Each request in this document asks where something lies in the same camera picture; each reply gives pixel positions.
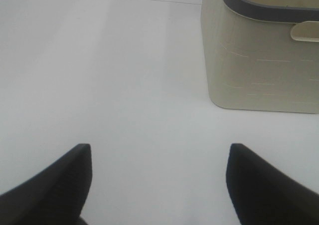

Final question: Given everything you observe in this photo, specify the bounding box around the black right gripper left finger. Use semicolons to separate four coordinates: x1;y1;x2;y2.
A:
0;144;92;225

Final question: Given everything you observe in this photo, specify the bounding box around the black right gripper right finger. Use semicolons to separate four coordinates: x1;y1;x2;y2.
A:
226;144;319;225

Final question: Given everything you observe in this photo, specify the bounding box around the beige basket grey rim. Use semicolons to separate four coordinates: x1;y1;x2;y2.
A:
201;0;319;114

